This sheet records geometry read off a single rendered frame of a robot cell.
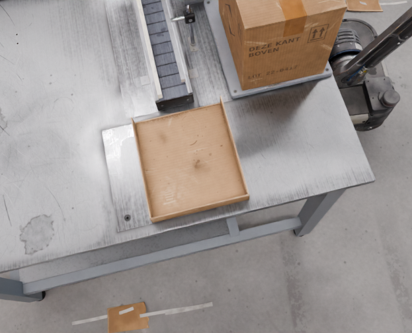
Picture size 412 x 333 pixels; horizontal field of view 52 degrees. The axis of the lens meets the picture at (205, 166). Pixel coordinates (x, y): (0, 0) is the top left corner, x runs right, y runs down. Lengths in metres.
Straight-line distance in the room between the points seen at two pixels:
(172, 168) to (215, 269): 0.85
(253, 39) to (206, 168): 0.36
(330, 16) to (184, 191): 0.56
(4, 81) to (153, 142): 0.52
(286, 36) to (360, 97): 0.97
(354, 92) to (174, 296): 1.20
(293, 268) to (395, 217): 0.52
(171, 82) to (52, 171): 0.41
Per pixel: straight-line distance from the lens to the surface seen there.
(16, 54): 1.49
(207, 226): 1.72
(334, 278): 1.96
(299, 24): 1.05
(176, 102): 1.21
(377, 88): 1.99
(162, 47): 1.29
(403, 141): 2.24
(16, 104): 1.38
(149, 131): 1.20
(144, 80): 1.29
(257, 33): 1.02
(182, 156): 1.16
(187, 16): 1.23
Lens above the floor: 1.90
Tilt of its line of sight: 69 degrees down
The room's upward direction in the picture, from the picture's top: 10 degrees counter-clockwise
